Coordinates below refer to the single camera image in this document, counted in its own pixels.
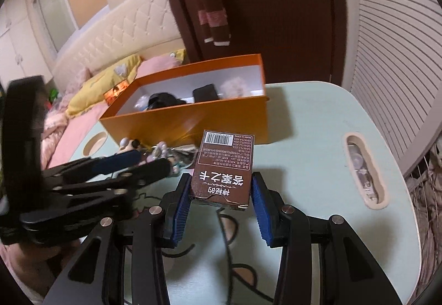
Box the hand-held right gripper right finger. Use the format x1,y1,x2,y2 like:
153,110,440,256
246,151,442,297
250,171,403,305

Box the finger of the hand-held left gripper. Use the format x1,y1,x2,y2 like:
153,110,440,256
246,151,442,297
64,158,172,202
41,149,143,185

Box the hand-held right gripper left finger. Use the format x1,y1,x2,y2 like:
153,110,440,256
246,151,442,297
43,172,193,305

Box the brown card box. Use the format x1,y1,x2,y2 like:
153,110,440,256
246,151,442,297
191,130,255,212

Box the black knit cloth item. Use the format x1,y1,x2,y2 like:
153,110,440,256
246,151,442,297
148,92,187,110

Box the orange cardboard box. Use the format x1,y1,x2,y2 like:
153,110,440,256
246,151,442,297
99,54,270,147

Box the black rectangular foam pad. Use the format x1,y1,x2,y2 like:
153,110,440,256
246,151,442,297
192,83,222,104

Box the beige fluffy plush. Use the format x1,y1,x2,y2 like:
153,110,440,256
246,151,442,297
220,79,251,98

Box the fluffy pink blanket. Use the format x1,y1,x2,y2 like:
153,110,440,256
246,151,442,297
43,67,92,150

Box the clear plastic wrapper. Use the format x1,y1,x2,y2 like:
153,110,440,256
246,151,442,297
133,94,152,112

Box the orange printed card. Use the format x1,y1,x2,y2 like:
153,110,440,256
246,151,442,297
104,81,129,106

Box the yellow pillow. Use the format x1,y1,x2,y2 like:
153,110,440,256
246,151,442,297
65,54,144,117

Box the white cabinet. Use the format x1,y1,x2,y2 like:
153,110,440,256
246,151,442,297
0,0,56,85

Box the clear plastic pieces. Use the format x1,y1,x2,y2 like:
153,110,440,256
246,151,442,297
347,141,382,204

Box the white tufted headboard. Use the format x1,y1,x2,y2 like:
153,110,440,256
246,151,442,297
52,0,187,74

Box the dark brown wooden door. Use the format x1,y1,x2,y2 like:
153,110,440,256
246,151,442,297
150,0,348,85

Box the white slatted shutter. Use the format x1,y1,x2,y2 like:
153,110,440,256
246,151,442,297
340,0,442,178

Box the wire rack with cloth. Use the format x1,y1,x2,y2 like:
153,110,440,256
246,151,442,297
402,139,442,292

